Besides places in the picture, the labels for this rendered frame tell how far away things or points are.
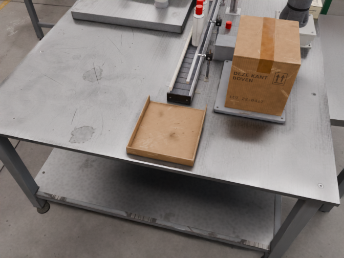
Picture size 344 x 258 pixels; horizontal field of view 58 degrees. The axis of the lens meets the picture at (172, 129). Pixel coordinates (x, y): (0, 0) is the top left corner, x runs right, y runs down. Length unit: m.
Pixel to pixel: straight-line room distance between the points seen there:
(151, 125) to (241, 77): 0.41
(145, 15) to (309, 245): 1.64
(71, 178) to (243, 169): 1.11
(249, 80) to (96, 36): 0.96
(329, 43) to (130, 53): 1.08
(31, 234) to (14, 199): 0.29
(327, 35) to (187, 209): 1.25
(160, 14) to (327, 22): 0.98
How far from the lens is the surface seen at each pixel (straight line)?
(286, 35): 1.35
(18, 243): 2.12
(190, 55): 1.58
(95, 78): 1.56
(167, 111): 1.35
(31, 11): 3.38
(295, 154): 1.29
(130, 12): 1.95
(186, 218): 1.74
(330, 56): 1.85
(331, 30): 2.07
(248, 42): 1.27
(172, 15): 1.90
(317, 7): 2.12
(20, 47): 3.53
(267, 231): 1.78
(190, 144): 1.23
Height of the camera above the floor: 1.80
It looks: 49 degrees down
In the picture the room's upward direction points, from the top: straight up
